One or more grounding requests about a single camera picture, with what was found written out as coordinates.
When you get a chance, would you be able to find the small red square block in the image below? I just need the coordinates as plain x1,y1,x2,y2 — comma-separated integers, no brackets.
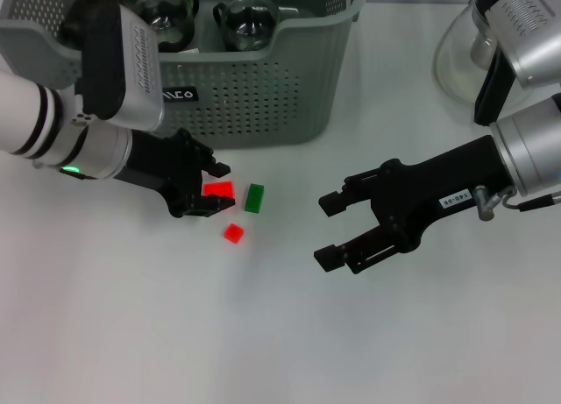
223,223,245,246

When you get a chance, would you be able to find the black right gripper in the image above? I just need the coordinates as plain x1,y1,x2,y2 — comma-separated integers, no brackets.
313,135,513,274

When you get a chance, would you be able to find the right arm cable with connector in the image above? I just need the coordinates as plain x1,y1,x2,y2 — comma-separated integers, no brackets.
472,184,561,223

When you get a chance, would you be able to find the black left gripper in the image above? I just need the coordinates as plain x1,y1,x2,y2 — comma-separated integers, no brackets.
116,127,237,219

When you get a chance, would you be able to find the black clay teapot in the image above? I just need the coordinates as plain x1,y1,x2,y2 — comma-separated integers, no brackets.
59,18,84,50

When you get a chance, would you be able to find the green toy brick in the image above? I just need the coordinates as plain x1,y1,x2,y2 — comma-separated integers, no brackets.
244,183,266,214

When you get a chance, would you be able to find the glass teacup with black holder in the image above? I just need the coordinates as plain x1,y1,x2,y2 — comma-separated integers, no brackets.
212,0,281,53
133,0,201,53

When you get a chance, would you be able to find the glass carafe with black handle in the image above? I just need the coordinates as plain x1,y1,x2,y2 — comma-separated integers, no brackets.
433,0,525,125

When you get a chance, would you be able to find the grey-green perforated storage bin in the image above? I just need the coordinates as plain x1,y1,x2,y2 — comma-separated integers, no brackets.
0,0,368,150

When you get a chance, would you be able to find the red sloped toy block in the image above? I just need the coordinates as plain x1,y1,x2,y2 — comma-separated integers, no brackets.
202,181,235,199

